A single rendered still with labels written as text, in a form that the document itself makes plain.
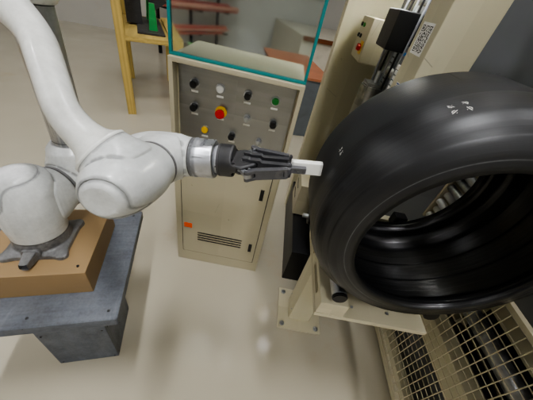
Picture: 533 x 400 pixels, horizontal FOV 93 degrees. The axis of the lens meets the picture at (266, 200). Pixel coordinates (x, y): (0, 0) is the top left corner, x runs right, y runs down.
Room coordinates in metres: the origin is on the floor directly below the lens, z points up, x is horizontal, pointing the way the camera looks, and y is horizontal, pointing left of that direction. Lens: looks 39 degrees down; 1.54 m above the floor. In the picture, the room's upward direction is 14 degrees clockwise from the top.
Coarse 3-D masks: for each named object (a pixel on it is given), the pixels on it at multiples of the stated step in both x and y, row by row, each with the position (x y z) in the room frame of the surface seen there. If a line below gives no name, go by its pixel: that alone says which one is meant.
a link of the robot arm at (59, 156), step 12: (36, 0) 0.67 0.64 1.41; (48, 0) 0.69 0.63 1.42; (48, 12) 0.69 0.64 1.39; (48, 24) 0.69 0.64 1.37; (60, 36) 0.71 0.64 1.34; (24, 60) 0.65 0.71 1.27; (72, 84) 0.70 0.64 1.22; (48, 132) 0.64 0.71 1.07; (48, 144) 0.64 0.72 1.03; (60, 144) 0.63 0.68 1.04; (48, 156) 0.61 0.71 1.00; (60, 156) 0.61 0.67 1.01; (72, 156) 0.62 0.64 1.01; (60, 168) 0.60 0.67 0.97; (72, 168) 0.61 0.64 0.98; (72, 180) 0.58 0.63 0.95
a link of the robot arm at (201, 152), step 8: (192, 144) 0.47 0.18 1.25; (200, 144) 0.48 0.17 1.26; (208, 144) 0.48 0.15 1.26; (216, 144) 0.50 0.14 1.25; (192, 152) 0.46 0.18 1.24; (200, 152) 0.46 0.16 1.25; (208, 152) 0.46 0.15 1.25; (192, 160) 0.45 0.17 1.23; (200, 160) 0.45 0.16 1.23; (208, 160) 0.45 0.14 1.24; (192, 168) 0.45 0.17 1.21; (200, 168) 0.45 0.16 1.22; (208, 168) 0.45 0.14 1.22; (200, 176) 0.46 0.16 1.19; (208, 176) 0.46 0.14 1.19; (216, 176) 0.48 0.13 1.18
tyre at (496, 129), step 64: (384, 128) 0.48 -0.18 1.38; (448, 128) 0.43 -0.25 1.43; (512, 128) 0.42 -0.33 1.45; (320, 192) 0.47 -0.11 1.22; (384, 192) 0.39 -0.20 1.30; (512, 192) 0.67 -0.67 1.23; (320, 256) 0.42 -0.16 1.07; (384, 256) 0.62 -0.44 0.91; (448, 256) 0.61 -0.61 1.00; (512, 256) 0.53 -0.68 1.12
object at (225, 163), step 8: (224, 144) 0.50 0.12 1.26; (232, 144) 0.50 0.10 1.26; (216, 152) 0.47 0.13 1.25; (224, 152) 0.47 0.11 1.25; (232, 152) 0.48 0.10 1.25; (240, 152) 0.52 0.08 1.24; (216, 160) 0.46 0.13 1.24; (224, 160) 0.46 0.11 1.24; (232, 160) 0.48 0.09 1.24; (240, 160) 0.48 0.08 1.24; (216, 168) 0.46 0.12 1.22; (224, 168) 0.46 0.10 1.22; (232, 168) 0.46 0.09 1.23; (240, 168) 0.46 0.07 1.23
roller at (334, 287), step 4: (332, 284) 0.46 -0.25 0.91; (336, 284) 0.46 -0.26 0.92; (332, 288) 0.45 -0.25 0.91; (336, 288) 0.44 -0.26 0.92; (340, 288) 0.44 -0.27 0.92; (332, 292) 0.44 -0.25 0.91; (336, 292) 0.43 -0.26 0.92; (340, 292) 0.43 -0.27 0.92; (344, 292) 0.44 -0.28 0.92; (332, 296) 0.43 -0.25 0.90; (336, 296) 0.42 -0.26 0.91; (340, 296) 0.42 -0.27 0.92; (344, 296) 0.43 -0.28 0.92; (336, 300) 0.42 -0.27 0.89; (340, 300) 0.42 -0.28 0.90; (344, 300) 0.42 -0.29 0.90
